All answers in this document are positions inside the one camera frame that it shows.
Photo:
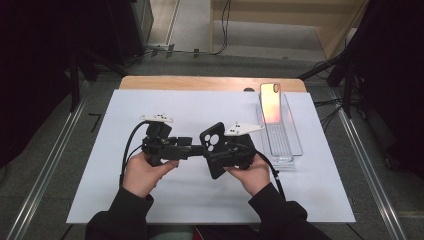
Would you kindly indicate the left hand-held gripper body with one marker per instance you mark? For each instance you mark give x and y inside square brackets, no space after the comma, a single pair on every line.
[158,145]

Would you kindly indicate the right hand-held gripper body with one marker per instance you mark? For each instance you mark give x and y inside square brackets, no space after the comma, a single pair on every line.
[243,150]

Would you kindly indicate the black phone case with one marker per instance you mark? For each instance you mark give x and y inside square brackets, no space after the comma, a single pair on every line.
[216,131]

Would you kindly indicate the clear plastic tray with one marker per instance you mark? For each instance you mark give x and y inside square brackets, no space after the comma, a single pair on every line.
[281,143]

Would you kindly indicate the blue and orange phone case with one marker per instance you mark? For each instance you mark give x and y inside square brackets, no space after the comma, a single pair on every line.
[270,105]

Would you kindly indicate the person's right hand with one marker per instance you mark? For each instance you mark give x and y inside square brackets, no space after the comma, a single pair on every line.
[255,176]

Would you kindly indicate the person's left hand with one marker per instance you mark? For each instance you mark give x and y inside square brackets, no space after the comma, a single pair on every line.
[143,176]

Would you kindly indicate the white board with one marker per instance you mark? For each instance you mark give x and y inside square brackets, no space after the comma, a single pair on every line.
[200,200]

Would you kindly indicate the wooden table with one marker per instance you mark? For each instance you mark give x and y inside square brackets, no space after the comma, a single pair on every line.
[200,82]

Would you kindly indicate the black round table grommet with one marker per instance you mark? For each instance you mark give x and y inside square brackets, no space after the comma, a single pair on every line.
[248,89]

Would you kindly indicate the black metal stand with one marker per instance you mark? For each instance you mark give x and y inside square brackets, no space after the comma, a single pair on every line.
[75,83]
[348,90]

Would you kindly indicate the black cabinet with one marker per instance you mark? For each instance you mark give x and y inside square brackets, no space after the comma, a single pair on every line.
[130,30]

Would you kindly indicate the wooden shelf unit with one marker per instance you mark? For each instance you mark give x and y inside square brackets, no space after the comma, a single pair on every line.
[333,20]

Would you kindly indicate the aluminium floor rail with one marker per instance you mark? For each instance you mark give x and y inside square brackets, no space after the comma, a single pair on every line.
[46,170]
[370,173]

